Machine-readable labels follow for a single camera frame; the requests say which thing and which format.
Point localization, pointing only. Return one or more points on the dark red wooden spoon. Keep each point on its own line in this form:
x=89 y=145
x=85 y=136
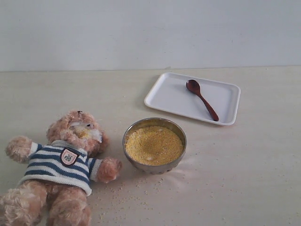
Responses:
x=194 y=87

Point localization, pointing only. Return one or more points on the tan teddy bear striped sweater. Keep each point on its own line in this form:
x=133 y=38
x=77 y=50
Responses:
x=58 y=174

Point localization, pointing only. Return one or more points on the steel bowl of yellow grain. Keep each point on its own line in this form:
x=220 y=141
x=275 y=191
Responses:
x=154 y=145

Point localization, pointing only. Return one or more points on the white rectangular plastic tray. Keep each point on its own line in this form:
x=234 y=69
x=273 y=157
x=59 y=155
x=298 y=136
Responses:
x=169 y=94

